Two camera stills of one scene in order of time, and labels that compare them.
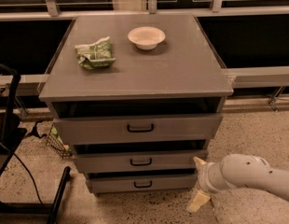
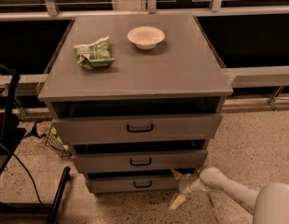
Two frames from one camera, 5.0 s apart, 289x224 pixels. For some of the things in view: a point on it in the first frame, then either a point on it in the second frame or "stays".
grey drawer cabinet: x=138 y=123 stays
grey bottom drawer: x=141 y=182 stays
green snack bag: x=97 y=55 stays
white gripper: x=205 y=177 to x=184 y=185
